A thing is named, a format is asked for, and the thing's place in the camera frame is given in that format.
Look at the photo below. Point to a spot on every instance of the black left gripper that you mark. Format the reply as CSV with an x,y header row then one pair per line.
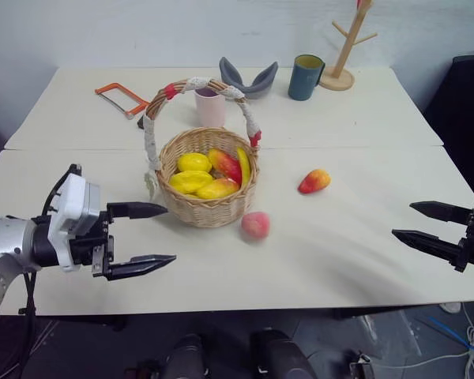
x,y
102,245

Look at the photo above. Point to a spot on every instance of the yellow starfruit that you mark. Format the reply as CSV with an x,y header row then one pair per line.
x,y
189,181
193,162

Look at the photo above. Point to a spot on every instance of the white shoe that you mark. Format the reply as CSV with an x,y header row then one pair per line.
x,y
451,307

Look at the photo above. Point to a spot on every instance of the mostly yellow mango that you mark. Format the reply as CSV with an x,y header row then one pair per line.
x,y
217,188

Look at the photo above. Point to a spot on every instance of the red and yellow mango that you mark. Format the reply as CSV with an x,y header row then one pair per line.
x,y
227,163

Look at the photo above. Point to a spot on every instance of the pink peach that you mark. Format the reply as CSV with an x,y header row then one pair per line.
x,y
255,226

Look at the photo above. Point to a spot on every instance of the black chair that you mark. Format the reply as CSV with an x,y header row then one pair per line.
x,y
462,110

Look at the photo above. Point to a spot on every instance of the dark rounded shape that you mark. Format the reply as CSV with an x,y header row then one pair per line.
x,y
185,357
280,355

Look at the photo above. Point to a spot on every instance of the yellow banana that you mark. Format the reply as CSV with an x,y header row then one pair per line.
x,y
243,163

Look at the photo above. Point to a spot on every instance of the red and orange mango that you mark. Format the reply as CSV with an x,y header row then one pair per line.
x,y
314,181

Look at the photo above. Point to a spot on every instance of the pink cup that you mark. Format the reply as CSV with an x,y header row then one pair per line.
x,y
210,110

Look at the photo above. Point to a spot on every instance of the orange hacksaw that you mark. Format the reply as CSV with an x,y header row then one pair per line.
x,y
118,88

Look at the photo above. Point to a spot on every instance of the wooden mug tree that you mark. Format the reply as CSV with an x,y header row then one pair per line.
x,y
341,77

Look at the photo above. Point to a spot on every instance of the grey bowl-shaped object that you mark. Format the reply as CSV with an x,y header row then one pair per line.
x,y
253,88

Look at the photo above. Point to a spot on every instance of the blue mug with yellow inside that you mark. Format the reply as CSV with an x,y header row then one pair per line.
x,y
302,81

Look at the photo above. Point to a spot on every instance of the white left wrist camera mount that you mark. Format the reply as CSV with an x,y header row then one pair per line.
x,y
73,201

